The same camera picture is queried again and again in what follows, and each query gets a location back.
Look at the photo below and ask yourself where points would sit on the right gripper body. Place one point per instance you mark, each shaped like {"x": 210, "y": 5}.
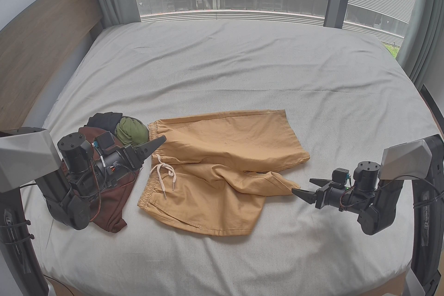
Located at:
{"x": 333, "y": 197}

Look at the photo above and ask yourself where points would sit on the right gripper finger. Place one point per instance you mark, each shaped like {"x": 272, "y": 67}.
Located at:
{"x": 322, "y": 182}
{"x": 307, "y": 195}

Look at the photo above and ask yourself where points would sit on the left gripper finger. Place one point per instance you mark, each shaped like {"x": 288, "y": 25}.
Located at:
{"x": 147, "y": 144}
{"x": 149, "y": 152}

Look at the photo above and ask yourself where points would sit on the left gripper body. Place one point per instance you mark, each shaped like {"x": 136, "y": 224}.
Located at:
{"x": 121, "y": 161}

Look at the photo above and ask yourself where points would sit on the tan shorts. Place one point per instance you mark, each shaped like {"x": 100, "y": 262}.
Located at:
{"x": 208, "y": 156}

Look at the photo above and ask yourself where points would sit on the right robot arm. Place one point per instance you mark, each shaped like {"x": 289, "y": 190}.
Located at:
{"x": 406, "y": 159}

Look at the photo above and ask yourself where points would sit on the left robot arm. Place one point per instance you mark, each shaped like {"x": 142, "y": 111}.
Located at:
{"x": 24, "y": 159}

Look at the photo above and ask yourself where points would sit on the green garment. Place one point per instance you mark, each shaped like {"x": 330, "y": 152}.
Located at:
{"x": 131, "y": 131}

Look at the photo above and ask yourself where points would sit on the brown shorts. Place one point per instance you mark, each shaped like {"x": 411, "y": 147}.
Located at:
{"x": 114, "y": 204}

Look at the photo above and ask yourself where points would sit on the black garment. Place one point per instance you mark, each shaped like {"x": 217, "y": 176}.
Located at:
{"x": 102, "y": 121}

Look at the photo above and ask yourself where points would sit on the bed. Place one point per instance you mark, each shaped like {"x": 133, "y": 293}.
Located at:
{"x": 242, "y": 79}

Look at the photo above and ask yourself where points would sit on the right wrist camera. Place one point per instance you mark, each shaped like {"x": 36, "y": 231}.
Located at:
{"x": 341, "y": 176}

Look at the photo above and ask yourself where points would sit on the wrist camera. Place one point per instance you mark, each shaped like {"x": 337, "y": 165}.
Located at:
{"x": 341, "y": 176}
{"x": 104, "y": 142}

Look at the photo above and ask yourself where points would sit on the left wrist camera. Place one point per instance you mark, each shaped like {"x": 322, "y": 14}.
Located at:
{"x": 104, "y": 142}

